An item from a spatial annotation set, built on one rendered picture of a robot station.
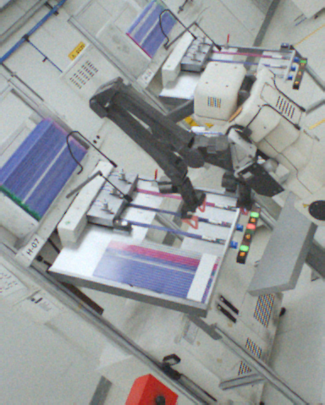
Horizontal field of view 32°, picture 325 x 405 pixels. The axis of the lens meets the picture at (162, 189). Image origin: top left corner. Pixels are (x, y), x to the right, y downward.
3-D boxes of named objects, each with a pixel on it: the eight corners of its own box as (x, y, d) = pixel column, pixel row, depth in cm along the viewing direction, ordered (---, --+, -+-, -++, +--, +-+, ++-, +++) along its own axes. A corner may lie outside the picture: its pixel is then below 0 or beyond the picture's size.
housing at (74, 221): (117, 183, 300) (114, 162, 291) (77, 251, 267) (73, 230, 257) (103, 181, 302) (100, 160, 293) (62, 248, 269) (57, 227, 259)
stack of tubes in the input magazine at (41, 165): (88, 150, 288) (47, 113, 281) (41, 219, 253) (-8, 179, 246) (75, 161, 297) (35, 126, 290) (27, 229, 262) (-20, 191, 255)
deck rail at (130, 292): (206, 314, 236) (207, 305, 232) (206, 318, 235) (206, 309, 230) (52, 276, 255) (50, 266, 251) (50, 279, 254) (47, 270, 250)
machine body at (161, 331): (291, 300, 320) (214, 231, 303) (267, 417, 272) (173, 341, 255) (212, 328, 363) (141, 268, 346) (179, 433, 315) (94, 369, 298)
